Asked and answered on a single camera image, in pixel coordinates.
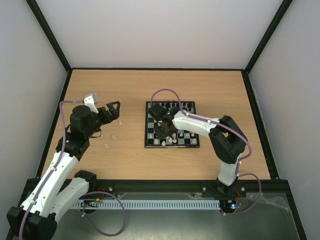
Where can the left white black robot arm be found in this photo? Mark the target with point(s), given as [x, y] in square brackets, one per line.
[38, 215]

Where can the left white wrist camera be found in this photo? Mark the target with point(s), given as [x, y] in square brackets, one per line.
[90, 100]

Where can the black frame post left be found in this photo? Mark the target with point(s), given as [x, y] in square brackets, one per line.
[38, 14]

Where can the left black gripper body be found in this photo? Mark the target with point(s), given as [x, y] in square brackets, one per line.
[106, 119]

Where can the circuit board with leds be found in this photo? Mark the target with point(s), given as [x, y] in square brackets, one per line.
[231, 203]

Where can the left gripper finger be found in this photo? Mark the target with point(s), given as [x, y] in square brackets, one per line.
[113, 107]
[115, 115]

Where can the black frame post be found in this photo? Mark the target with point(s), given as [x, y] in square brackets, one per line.
[280, 13]
[38, 14]

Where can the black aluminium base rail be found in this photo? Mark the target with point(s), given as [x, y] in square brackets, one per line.
[208, 188]

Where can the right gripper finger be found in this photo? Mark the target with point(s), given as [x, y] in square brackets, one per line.
[161, 135]
[157, 129]

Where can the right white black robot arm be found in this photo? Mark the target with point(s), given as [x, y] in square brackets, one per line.
[227, 140]

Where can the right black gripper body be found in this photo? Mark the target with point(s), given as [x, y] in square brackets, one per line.
[161, 132]

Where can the black and white chessboard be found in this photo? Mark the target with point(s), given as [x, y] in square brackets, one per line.
[181, 142]

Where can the white slotted cable duct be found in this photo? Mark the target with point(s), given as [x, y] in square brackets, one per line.
[155, 205]

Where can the black frame post right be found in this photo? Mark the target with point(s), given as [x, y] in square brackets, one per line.
[280, 13]

